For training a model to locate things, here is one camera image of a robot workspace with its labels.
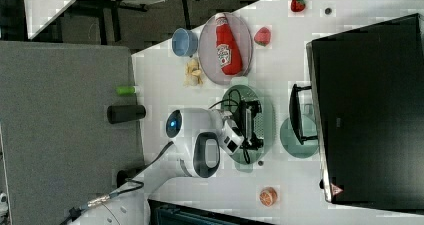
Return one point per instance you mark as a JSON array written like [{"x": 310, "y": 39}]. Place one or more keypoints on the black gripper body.
[{"x": 247, "y": 112}]

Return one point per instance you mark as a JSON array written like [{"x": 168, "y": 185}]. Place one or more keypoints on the green plastic strainer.
[{"x": 264, "y": 122}]

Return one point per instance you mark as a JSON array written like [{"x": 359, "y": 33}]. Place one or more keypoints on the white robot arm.
[{"x": 197, "y": 137}]

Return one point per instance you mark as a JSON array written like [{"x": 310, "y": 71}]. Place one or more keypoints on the red ketchup bottle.
[{"x": 227, "y": 50}]

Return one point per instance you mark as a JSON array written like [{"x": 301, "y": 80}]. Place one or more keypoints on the green mug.
[{"x": 290, "y": 142}]

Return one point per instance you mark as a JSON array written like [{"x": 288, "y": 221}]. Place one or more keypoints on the peeled toy banana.
[{"x": 193, "y": 73}]

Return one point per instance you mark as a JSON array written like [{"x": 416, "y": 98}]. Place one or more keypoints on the pink toy strawberry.
[{"x": 262, "y": 36}]

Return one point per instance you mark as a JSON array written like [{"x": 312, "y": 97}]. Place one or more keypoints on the grey round plate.
[{"x": 207, "y": 52}]

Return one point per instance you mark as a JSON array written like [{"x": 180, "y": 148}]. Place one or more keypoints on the toy orange half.
[{"x": 268, "y": 196}]

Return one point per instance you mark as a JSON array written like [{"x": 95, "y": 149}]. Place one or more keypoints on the blue cup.
[{"x": 184, "y": 43}]

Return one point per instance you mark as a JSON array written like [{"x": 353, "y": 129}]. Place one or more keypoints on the red toy strawberry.
[{"x": 297, "y": 5}]

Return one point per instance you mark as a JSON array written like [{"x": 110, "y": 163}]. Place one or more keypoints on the black toaster oven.
[{"x": 367, "y": 88}]

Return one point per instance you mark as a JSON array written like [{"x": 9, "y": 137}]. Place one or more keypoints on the green marker cap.
[{"x": 126, "y": 90}]

